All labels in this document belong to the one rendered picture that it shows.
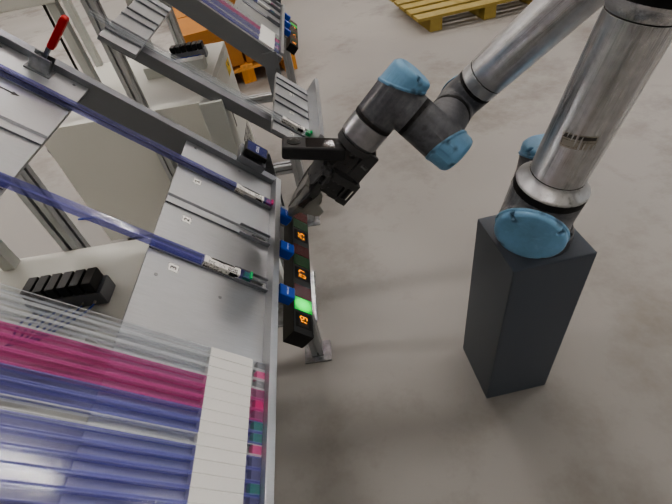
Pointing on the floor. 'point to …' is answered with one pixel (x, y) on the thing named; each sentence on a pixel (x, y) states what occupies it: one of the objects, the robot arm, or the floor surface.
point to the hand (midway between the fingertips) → (289, 209)
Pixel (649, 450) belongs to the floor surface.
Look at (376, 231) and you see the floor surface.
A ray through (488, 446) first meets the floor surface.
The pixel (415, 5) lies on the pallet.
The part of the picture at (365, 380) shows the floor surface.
